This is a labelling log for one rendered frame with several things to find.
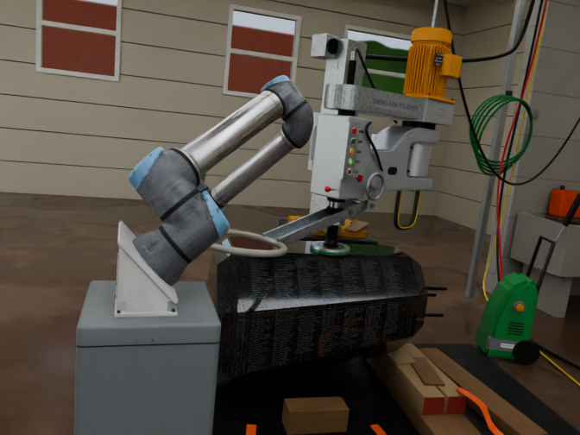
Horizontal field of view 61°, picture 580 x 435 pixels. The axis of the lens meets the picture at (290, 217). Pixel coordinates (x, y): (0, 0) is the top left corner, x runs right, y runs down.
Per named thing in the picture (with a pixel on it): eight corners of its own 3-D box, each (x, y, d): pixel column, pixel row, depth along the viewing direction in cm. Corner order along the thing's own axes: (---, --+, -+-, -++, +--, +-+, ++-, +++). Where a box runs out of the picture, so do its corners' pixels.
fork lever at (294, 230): (351, 202, 288) (350, 193, 286) (377, 208, 274) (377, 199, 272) (259, 241, 247) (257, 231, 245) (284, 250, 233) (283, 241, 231)
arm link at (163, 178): (166, 211, 146) (316, 97, 186) (127, 164, 144) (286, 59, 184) (154, 223, 159) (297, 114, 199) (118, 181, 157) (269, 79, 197)
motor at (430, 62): (416, 102, 317) (425, 37, 310) (459, 104, 295) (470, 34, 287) (389, 97, 298) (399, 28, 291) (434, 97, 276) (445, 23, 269)
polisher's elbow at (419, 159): (389, 173, 306) (394, 141, 302) (406, 173, 319) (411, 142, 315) (415, 177, 292) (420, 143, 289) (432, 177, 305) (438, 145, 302)
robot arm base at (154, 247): (175, 293, 150) (201, 273, 152) (133, 249, 143) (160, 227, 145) (169, 274, 168) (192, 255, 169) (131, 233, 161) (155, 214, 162)
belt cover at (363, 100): (416, 129, 321) (420, 103, 318) (451, 131, 303) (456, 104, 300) (311, 115, 257) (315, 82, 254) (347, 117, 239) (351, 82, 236)
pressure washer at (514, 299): (518, 345, 373) (540, 233, 358) (538, 367, 339) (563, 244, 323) (471, 339, 375) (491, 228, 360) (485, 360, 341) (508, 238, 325)
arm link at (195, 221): (192, 263, 150) (236, 226, 152) (155, 220, 148) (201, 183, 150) (193, 258, 165) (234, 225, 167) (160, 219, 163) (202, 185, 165)
